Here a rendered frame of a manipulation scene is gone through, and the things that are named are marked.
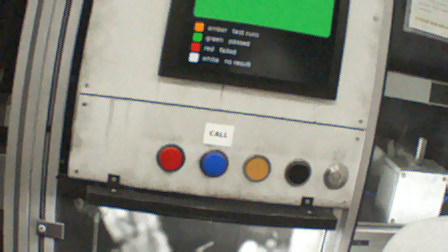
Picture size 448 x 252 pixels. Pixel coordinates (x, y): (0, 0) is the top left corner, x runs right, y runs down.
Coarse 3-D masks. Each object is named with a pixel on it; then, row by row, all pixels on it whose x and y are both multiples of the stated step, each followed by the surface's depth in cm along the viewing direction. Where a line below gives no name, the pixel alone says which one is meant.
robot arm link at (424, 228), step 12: (444, 216) 92; (408, 228) 91; (420, 228) 89; (432, 228) 87; (444, 228) 86; (396, 240) 91; (408, 240) 88; (420, 240) 87; (432, 240) 85; (444, 240) 84
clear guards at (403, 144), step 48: (432, 0) 137; (432, 48) 138; (384, 96) 139; (432, 96) 140; (384, 144) 141; (432, 144) 142; (144, 192) 136; (384, 192) 143; (432, 192) 144; (96, 240) 137; (144, 240) 138; (192, 240) 139; (240, 240) 140; (288, 240) 141; (384, 240) 145
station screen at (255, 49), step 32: (192, 0) 128; (192, 32) 129; (224, 32) 129; (256, 32) 130; (288, 32) 131; (192, 64) 130; (224, 64) 130; (256, 64) 131; (288, 64) 132; (320, 64) 133
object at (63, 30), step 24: (72, 0) 128; (72, 24) 129; (48, 48) 129; (72, 48) 129; (48, 72) 130; (48, 96) 130; (48, 120) 132; (48, 144) 133; (48, 168) 133; (48, 192) 134; (48, 216) 134; (48, 240) 135
